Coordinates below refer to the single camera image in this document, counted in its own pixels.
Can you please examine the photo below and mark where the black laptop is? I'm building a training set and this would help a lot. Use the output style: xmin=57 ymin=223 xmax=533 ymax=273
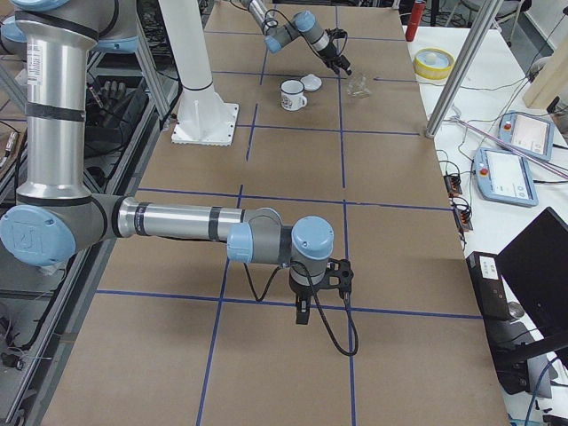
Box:
xmin=496 ymin=207 xmax=567 ymax=335

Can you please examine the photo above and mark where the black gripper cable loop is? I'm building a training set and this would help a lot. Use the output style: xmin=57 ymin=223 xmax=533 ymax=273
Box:
xmin=244 ymin=260 xmax=359 ymax=357

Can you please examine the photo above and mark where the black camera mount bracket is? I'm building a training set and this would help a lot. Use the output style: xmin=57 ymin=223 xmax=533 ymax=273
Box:
xmin=319 ymin=258 xmax=354 ymax=300

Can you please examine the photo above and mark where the white enamel mug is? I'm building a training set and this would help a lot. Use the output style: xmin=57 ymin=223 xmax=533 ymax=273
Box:
xmin=280 ymin=80 xmax=307 ymax=112

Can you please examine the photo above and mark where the aluminium frame post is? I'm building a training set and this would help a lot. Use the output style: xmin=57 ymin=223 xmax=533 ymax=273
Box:
xmin=425 ymin=0 xmax=503 ymax=138

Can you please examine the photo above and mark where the lower teach pendant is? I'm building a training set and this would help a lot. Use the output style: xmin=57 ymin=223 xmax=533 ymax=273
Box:
xmin=473 ymin=147 xmax=539 ymax=207

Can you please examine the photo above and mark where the wooden beam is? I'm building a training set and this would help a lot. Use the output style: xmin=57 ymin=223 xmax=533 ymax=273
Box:
xmin=523 ymin=38 xmax=568 ymax=109

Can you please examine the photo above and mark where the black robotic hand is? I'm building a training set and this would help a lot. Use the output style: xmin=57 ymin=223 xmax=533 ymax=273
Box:
xmin=86 ymin=80 xmax=132 ymax=117

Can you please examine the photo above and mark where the orange connector board lower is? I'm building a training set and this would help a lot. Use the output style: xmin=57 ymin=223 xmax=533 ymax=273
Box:
xmin=453 ymin=209 xmax=473 ymax=233

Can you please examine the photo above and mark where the orange connector board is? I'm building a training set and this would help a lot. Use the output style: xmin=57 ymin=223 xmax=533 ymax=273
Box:
xmin=444 ymin=173 xmax=462 ymax=197
xmin=453 ymin=209 xmax=473 ymax=233

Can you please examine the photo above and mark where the red bottle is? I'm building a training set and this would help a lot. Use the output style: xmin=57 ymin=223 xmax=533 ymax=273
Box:
xmin=405 ymin=0 xmax=427 ymax=42

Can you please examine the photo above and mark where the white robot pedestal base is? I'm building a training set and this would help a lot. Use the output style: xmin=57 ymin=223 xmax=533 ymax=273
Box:
xmin=159 ymin=0 xmax=239 ymax=146

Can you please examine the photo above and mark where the upper teach pendant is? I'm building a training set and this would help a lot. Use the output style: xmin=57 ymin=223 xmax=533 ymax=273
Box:
xmin=499 ymin=111 xmax=554 ymax=162

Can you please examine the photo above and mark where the teach pendant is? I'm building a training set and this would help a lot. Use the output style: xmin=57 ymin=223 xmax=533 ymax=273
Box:
xmin=473 ymin=147 xmax=539 ymax=207
xmin=499 ymin=111 xmax=554 ymax=162

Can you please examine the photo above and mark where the yellow tape roll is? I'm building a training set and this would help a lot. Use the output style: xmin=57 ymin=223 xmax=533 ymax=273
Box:
xmin=413 ymin=48 xmax=455 ymax=81

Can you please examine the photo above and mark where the white round lid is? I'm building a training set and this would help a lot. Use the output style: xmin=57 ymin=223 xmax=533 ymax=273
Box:
xmin=300 ymin=74 xmax=322 ymax=91

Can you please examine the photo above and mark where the orange connector board upper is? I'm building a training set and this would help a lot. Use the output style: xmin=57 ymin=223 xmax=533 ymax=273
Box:
xmin=444 ymin=173 xmax=462 ymax=197

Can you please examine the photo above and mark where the black box device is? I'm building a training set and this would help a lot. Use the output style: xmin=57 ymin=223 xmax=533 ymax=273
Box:
xmin=466 ymin=251 xmax=509 ymax=321

